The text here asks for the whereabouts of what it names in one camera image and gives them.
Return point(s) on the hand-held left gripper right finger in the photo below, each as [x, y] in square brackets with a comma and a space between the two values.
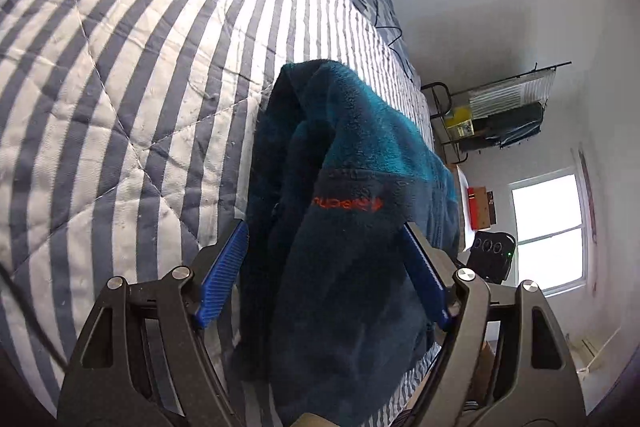
[425, 267]

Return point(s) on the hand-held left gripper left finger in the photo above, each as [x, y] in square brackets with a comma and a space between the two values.
[222, 277]

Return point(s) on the teal plaid fleece jacket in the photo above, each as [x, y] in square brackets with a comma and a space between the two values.
[340, 157]

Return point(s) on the dark hanging clothes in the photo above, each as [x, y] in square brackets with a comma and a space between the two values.
[505, 127]

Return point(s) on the black metal clothes rack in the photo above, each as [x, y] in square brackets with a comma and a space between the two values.
[435, 83]

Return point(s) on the black device with green light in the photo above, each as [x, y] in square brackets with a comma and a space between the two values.
[492, 252]

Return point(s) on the red and brown box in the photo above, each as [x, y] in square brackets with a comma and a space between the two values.
[480, 207]

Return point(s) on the window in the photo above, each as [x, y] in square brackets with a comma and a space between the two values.
[545, 207]

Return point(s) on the yellow box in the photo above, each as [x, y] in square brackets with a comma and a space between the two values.
[457, 119]

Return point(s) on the striped hanging towel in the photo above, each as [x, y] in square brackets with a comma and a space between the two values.
[505, 99]

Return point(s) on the blue white striped blanket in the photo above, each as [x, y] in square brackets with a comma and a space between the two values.
[125, 82]

